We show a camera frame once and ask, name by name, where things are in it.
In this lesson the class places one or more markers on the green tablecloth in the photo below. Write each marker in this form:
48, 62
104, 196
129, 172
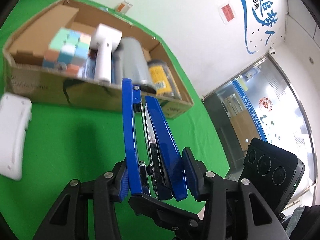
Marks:
62, 142

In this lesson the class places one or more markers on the silver metal tin can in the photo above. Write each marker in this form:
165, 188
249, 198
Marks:
132, 60

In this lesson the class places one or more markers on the dark cloth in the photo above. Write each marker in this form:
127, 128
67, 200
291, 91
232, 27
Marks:
302, 220

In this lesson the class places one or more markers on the blue wall decal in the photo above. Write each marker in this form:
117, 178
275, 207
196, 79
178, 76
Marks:
247, 30

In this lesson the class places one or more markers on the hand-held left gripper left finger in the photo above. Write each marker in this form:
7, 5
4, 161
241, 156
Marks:
122, 180

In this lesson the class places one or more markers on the white handheld fan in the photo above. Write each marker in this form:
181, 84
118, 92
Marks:
103, 55

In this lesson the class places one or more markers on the brown cardboard box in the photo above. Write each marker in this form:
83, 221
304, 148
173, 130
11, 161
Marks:
50, 92

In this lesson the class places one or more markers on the white security camera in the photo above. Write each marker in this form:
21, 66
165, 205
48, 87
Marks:
272, 52

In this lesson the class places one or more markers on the blue stapler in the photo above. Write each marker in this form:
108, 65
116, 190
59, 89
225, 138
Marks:
162, 142

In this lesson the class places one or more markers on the small glass jar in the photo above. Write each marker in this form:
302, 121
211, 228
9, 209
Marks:
123, 6

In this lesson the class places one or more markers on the red wall sign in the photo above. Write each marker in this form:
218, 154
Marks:
228, 12

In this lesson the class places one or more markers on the pastel puzzle cube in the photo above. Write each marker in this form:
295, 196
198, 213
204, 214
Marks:
65, 50

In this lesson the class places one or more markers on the colourful printed puzzle box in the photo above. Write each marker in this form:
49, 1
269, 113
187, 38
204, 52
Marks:
89, 66

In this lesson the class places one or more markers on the yellow label jar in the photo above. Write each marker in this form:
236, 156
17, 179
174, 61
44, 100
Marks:
160, 77

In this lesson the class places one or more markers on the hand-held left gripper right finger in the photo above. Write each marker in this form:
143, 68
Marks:
192, 172

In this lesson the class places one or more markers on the glass door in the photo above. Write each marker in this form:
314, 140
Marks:
250, 105

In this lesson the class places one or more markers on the white plastic case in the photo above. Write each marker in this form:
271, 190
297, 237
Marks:
12, 135

